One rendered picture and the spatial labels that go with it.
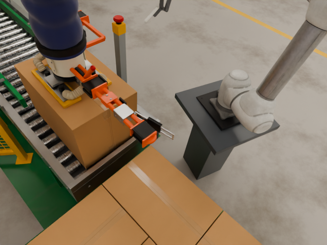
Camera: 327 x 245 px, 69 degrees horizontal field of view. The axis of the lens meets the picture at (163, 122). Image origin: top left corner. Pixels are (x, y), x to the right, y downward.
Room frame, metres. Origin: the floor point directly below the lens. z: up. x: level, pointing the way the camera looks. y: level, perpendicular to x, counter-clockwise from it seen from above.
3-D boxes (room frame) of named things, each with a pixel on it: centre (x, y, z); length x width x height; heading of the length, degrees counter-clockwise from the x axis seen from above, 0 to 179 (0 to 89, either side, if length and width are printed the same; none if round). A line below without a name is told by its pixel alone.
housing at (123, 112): (0.65, 0.18, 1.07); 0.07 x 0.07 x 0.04; 51
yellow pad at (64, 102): (0.87, 0.60, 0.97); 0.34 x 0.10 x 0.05; 51
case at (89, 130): (0.95, 0.53, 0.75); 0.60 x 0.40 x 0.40; 52
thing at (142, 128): (0.56, 0.08, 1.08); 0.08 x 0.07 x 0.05; 51
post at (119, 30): (1.49, 0.40, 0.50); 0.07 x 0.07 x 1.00; 53
